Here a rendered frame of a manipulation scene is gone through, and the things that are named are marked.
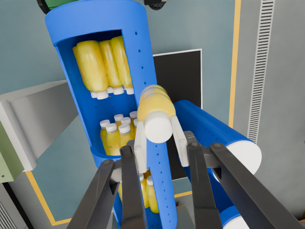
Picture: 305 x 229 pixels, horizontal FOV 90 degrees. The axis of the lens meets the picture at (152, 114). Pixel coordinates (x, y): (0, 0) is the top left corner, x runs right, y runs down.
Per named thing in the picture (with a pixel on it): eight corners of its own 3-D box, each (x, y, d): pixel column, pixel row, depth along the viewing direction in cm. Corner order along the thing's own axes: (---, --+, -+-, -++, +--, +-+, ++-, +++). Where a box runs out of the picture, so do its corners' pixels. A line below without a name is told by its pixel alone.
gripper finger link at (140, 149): (146, 172, 15) (139, 174, 15) (146, 138, 22) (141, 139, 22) (140, 147, 14) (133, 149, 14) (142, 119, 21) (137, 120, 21)
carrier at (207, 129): (174, 96, 156) (165, 121, 164) (225, 134, 75) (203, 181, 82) (198, 103, 163) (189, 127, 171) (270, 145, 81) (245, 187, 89)
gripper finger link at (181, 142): (179, 141, 14) (187, 141, 14) (170, 115, 21) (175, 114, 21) (182, 167, 15) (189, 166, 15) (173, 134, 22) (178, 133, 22)
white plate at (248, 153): (227, 136, 74) (226, 135, 75) (205, 181, 81) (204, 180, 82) (271, 146, 80) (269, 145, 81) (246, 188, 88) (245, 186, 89)
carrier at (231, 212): (203, 158, 188) (196, 140, 178) (262, 232, 106) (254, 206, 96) (183, 168, 188) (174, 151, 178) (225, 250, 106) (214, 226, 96)
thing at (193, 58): (161, 174, 205) (164, 182, 191) (146, 55, 154) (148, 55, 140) (198, 166, 210) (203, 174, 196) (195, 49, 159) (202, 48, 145)
